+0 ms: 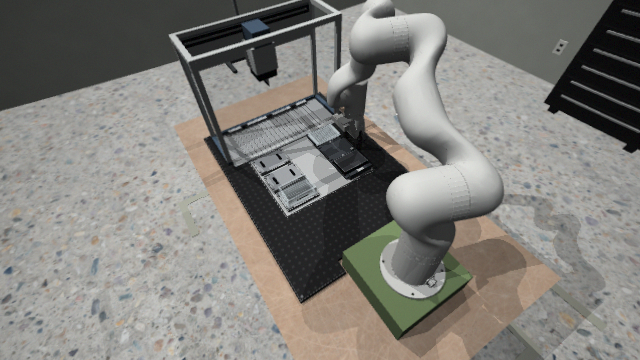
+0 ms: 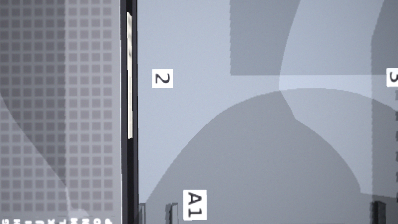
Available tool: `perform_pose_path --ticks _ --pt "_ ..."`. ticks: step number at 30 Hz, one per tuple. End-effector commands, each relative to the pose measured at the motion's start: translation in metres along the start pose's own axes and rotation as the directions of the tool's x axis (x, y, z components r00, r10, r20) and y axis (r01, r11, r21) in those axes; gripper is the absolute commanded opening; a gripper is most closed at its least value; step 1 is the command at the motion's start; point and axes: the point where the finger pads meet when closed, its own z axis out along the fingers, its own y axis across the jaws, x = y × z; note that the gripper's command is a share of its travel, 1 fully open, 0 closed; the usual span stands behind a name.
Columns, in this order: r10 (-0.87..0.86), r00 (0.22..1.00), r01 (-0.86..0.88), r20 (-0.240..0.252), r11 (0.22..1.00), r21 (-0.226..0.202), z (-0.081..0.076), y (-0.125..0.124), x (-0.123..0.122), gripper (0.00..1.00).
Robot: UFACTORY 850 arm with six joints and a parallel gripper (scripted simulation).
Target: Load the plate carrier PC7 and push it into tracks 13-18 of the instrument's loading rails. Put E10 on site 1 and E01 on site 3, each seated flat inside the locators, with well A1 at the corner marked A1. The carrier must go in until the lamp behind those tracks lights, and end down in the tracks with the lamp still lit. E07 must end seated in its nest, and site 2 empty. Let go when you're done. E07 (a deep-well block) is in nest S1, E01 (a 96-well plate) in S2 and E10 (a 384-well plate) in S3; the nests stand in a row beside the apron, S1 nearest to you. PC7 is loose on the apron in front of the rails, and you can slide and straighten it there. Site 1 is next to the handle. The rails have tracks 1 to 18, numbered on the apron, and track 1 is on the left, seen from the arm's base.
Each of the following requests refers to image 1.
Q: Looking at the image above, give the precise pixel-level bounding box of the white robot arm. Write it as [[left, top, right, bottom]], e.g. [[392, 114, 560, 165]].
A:
[[327, 0, 504, 299]]

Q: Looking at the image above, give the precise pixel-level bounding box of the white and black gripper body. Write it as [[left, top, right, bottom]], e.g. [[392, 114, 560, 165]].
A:
[[347, 116, 365, 139]]

